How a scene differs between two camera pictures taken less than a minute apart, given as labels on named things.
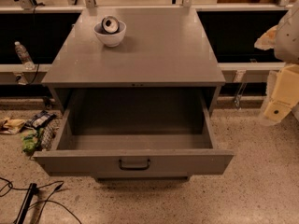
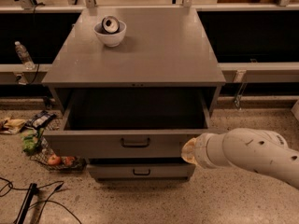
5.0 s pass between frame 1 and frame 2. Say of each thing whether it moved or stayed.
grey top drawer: moved
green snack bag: stayed
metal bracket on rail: stayed
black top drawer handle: moved
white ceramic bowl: stayed
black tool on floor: stayed
